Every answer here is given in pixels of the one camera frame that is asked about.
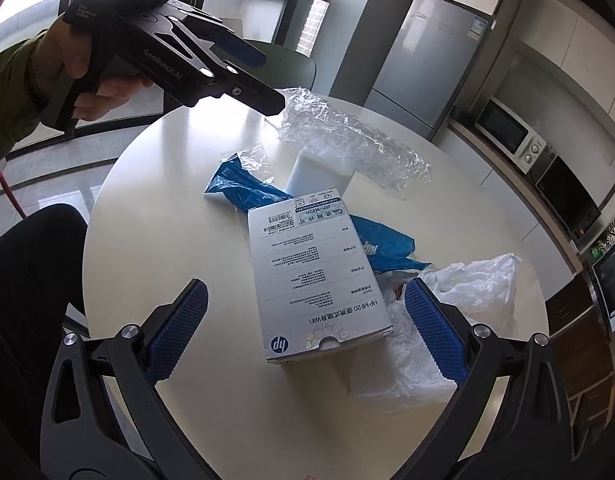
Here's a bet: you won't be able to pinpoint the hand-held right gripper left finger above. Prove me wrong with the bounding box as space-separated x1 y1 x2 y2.
40 279 223 480

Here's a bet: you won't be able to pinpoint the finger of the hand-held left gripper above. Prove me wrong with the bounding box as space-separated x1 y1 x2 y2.
152 2 288 117
188 7 266 72

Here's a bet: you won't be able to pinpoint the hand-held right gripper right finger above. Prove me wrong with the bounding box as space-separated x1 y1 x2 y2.
400 278 573 480

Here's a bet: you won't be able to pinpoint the white plastic bag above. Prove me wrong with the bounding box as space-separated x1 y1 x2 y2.
350 254 523 416

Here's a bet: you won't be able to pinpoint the blue plastic bag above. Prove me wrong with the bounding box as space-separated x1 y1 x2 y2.
204 155 431 273

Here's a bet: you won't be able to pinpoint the clear plastic wrap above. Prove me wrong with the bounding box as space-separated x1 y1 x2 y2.
278 86 433 193

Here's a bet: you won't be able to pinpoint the white printed box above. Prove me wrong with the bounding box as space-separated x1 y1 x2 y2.
248 186 394 365

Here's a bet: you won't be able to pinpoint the person's left forearm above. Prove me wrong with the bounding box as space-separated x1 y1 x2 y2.
0 30 53 167

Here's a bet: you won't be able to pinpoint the person's left hand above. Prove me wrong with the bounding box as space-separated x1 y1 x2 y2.
30 12 149 123

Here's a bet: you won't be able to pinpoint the green chair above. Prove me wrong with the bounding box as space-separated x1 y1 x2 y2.
238 37 318 98

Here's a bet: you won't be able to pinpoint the round white table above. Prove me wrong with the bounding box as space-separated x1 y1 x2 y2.
82 91 551 480

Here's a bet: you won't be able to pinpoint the white foam block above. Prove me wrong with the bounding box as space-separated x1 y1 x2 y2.
285 152 355 201

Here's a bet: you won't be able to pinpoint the brown wooden cabinets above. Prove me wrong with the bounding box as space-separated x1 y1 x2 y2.
545 272 615 441

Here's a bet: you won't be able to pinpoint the white counter cabinets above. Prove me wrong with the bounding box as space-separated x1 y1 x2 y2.
440 105 588 273

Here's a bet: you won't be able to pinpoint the person's left leg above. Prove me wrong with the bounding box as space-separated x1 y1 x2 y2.
0 204 89 413

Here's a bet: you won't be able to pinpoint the silver fridge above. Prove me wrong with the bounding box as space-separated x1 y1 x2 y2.
362 0 491 141

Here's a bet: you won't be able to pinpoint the white microwave with dark door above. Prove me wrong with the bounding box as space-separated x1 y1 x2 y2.
590 242 615 333

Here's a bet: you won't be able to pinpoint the black microwave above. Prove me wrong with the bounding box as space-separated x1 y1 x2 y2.
535 155 602 246

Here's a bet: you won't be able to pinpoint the potted plant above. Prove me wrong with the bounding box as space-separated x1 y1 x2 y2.
590 217 615 261

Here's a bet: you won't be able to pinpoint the white microwave with dials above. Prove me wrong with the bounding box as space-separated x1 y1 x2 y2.
475 99 547 175

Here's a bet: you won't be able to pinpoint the red metal frame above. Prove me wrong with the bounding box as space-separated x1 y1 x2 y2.
0 165 28 236

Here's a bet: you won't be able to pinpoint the white wall cabinets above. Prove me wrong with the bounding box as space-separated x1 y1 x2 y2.
512 0 615 126

